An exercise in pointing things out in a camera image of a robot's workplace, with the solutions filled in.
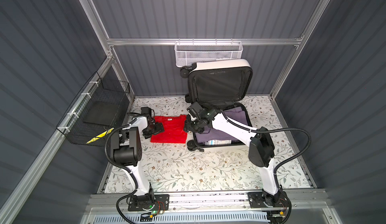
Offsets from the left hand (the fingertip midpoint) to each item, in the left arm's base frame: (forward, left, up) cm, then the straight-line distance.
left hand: (156, 132), depth 98 cm
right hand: (-7, -21, +11) cm, 24 cm away
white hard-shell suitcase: (+14, -41, +27) cm, 51 cm away
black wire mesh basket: (-1, +22, +28) cm, 36 cm away
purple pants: (+5, -53, +9) cm, 54 cm away
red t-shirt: (-1, -12, +2) cm, 12 cm away
